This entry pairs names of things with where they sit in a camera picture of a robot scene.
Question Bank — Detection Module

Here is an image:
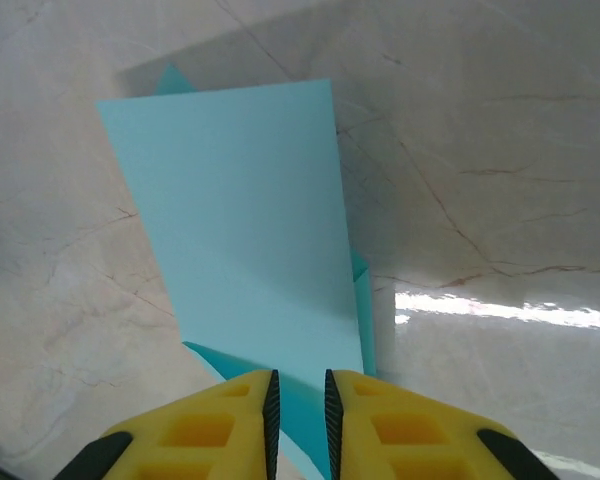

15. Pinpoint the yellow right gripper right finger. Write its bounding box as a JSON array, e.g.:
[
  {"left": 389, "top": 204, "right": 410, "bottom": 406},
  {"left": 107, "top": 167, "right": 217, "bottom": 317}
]
[{"left": 323, "top": 368, "right": 561, "bottom": 480}]

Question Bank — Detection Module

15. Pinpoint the light blue paper sheet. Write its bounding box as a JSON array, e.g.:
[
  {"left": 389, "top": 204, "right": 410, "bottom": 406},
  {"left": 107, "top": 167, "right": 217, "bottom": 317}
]
[{"left": 95, "top": 62, "right": 379, "bottom": 480}]

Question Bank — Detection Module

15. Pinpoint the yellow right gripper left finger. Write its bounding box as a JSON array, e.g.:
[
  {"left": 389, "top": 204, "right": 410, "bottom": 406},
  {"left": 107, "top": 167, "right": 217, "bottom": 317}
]
[{"left": 54, "top": 368, "right": 281, "bottom": 480}]

